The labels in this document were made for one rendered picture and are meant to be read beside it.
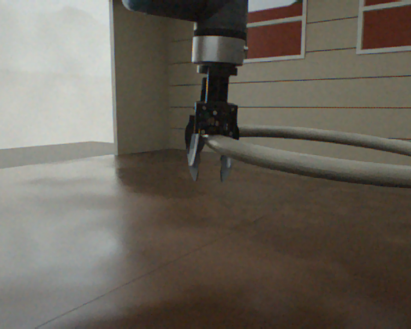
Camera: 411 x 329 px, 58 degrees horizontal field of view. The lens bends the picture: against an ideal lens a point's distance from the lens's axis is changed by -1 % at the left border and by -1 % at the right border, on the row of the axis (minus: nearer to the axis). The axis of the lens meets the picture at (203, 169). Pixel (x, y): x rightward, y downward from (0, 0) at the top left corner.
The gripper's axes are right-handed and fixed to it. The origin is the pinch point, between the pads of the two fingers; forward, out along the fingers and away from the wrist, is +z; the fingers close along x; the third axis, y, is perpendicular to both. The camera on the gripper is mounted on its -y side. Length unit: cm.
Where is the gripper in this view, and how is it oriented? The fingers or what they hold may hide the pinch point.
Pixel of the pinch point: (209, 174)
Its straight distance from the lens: 72.0
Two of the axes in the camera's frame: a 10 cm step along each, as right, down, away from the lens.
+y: 0.4, 2.2, -9.7
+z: -0.6, 9.7, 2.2
